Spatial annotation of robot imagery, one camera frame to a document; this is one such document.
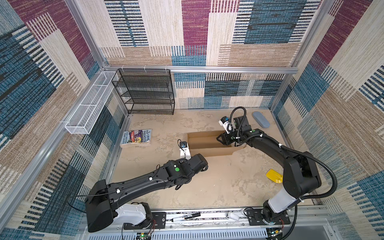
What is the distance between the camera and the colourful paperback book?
101 cm

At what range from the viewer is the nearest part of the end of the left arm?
0.57 m

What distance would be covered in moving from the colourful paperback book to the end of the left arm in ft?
1.70

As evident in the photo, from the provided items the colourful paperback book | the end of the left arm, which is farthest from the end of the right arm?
the colourful paperback book

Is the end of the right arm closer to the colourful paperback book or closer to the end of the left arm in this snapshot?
the end of the left arm
